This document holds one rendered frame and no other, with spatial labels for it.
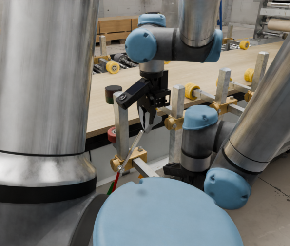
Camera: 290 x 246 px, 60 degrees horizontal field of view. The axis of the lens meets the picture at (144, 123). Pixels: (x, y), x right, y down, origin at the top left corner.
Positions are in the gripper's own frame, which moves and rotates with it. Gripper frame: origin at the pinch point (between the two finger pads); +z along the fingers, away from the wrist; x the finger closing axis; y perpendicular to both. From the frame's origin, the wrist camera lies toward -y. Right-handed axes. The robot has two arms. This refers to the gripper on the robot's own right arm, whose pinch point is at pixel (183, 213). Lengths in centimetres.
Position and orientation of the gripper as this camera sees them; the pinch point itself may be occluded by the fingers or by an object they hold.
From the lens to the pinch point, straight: 80.6
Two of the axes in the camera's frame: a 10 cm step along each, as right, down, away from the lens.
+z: 0.0, 8.8, 4.8
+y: 5.4, 4.0, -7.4
